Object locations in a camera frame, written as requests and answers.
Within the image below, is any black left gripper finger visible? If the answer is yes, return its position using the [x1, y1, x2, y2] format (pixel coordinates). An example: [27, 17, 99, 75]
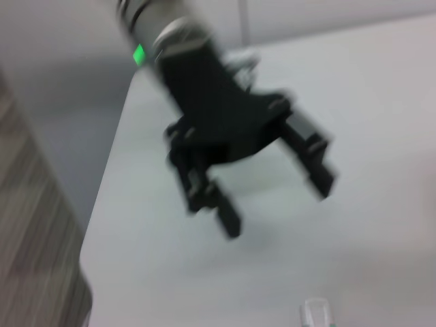
[268, 111, 341, 202]
[164, 116, 245, 240]

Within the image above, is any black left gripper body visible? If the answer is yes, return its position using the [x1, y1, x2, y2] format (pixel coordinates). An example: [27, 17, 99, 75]
[159, 36, 294, 165]

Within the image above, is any green utility knife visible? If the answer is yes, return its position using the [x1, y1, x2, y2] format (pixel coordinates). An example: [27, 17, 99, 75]
[298, 296, 337, 327]

